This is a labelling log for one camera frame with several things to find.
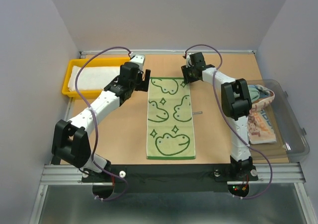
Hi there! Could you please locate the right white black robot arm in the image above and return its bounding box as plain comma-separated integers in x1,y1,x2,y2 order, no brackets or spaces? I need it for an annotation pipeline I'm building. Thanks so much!
181,52,253,179

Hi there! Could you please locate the orange and green printed towel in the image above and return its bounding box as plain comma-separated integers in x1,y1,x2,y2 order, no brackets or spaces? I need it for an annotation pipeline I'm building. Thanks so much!
247,84,277,145

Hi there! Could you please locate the aluminium rail back edge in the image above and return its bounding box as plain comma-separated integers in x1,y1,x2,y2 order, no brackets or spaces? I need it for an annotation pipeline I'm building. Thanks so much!
79,48,256,58

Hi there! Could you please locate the clear plastic storage bin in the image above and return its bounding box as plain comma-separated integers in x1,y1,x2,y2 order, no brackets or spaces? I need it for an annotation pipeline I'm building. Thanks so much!
248,79,310,163

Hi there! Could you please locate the yellow plastic tray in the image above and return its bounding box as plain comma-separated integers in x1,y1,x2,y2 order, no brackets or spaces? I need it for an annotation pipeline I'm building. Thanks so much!
62,57,130,99

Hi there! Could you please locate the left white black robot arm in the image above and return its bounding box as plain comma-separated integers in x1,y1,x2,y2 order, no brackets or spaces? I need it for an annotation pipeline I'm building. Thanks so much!
52,55,151,181

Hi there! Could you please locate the white terry towel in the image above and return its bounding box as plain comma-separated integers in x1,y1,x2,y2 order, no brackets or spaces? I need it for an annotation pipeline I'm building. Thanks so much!
78,67,120,91

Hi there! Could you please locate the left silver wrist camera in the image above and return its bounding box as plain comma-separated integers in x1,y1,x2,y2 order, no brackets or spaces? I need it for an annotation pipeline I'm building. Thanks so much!
130,54,146,67

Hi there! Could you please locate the green frog pattern towel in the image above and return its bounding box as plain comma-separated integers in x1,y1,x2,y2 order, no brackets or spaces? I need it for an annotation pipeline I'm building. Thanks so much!
146,77,196,160

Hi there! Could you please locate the aluminium frame rail front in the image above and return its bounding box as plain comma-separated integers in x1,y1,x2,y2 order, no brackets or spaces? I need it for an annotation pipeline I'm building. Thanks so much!
40,163,306,185

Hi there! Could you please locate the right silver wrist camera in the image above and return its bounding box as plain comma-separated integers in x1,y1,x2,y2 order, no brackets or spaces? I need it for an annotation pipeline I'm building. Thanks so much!
183,53,192,67

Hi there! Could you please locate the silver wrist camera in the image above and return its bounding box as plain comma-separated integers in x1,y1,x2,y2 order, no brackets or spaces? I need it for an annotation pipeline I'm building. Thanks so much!
183,53,192,67
130,54,146,67

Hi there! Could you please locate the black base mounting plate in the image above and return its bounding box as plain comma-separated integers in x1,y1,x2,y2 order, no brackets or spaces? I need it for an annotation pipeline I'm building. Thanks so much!
82,164,258,194

